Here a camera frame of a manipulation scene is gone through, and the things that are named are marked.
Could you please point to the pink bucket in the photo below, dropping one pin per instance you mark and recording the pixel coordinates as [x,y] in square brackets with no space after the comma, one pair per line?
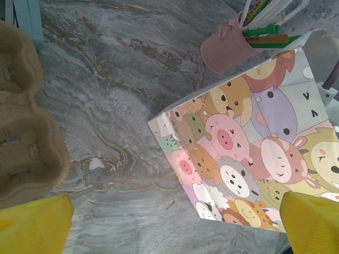
[225,50]

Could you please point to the brown pulp cup carrier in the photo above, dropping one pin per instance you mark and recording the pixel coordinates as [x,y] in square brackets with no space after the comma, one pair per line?
[26,132]

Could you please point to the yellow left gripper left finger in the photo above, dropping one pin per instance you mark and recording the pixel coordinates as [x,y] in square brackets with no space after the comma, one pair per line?
[31,230]

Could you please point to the light blue box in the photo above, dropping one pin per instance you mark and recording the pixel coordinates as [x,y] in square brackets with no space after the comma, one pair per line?
[29,23]

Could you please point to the brown wooden stirrer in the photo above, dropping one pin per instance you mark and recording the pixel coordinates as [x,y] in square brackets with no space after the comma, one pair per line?
[267,39]

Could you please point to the cartoon print paper bag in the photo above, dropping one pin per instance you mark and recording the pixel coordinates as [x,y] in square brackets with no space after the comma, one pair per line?
[238,132]

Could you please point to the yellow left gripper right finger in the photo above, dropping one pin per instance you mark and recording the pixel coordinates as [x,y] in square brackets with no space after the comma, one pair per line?
[315,227]

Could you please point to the green printed paper sleeve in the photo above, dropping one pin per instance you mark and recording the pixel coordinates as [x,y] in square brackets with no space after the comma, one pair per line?
[265,30]

